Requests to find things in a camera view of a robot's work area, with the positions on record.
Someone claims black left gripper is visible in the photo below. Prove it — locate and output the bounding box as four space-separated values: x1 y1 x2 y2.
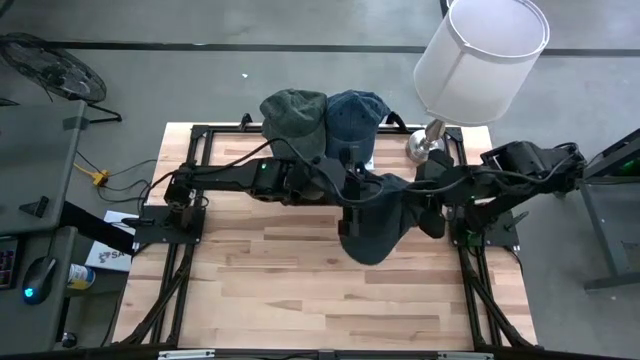
289 158 384 206

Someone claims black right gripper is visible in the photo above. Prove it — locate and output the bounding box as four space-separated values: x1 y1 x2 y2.
399 148 457 202

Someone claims blue denim baseball cap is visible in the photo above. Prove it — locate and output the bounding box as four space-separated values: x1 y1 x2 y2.
342 172 426 266
324 89 392 166

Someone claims green baseball cap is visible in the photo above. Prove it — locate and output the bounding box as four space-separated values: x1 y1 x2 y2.
259 88 329 162

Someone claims silver lamp base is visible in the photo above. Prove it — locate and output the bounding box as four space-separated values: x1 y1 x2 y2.
405 118 447 164

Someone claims white lamp shade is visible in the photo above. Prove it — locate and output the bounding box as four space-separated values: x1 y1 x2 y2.
412 0 551 127

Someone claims black metal stand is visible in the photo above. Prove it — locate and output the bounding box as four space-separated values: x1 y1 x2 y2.
579 127 640 292

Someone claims yellow power plug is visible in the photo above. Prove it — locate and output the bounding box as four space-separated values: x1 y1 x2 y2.
73 162 111 188

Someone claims white printed cardboard box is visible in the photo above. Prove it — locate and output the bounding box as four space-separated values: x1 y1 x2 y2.
84 209 139 274

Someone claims black bar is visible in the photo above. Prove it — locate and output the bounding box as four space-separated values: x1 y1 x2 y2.
59 199 141 256

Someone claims white blue can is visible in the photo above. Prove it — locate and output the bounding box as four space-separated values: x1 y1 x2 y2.
67 263 96 291

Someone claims black floor fan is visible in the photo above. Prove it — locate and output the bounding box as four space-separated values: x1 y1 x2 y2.
0 32 124 124

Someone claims grey desk top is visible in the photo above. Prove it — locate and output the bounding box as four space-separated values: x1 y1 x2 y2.
0 227 79 354
0 99 89 236

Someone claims black wedge stand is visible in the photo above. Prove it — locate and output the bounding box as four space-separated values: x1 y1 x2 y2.
19 195 51 219

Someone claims black computer mouse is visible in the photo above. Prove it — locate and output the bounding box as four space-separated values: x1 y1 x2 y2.
22 255 59 306

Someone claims black keyboard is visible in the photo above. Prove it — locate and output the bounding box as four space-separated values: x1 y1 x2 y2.
0 237 19 291

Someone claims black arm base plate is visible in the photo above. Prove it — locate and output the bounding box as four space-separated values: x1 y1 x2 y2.
447 207 521 249
133 204 206 246

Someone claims black aluminium table frame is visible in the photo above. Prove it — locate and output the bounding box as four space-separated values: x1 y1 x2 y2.
114 122 539 351

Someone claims silver metal bracket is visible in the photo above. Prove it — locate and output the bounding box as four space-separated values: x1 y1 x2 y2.
437 351 496 360
157 349 217 360

